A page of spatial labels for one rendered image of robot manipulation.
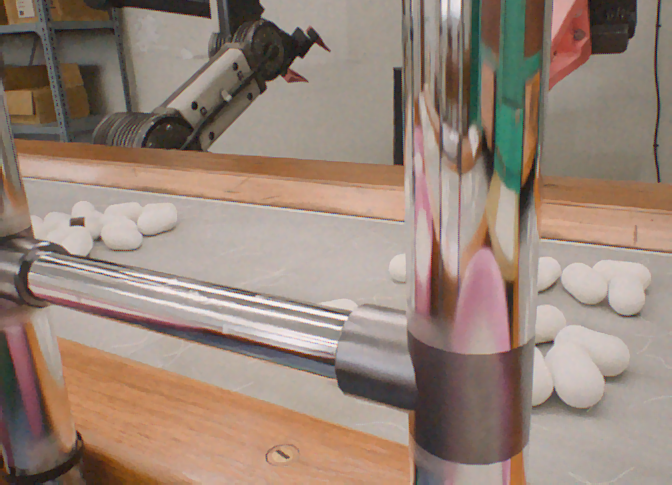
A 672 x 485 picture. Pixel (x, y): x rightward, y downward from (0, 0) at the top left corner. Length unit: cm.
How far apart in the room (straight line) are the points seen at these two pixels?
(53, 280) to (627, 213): 42
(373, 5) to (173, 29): 99
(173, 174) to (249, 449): 52
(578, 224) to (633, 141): 191
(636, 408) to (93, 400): 23
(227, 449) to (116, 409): 6
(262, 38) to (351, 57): 147
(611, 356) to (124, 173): 59
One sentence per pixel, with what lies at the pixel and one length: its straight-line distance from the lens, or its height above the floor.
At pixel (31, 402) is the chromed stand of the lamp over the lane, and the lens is 22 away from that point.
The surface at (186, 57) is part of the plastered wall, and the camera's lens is 305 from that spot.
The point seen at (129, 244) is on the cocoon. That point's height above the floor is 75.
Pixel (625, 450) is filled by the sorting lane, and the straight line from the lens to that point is 28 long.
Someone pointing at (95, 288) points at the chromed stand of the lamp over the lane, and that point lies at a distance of 17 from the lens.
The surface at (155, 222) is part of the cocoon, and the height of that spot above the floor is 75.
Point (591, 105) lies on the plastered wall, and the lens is 241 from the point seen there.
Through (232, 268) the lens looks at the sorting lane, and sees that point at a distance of 47.
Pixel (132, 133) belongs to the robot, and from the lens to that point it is 99.
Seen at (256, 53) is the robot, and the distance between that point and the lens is 116.
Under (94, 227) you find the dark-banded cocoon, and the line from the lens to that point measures 57.
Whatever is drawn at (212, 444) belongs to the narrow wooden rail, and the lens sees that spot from 24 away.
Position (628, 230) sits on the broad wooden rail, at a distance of 51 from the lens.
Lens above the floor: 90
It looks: 18 degrees down
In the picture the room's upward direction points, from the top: 3 degrees counter-clockwise
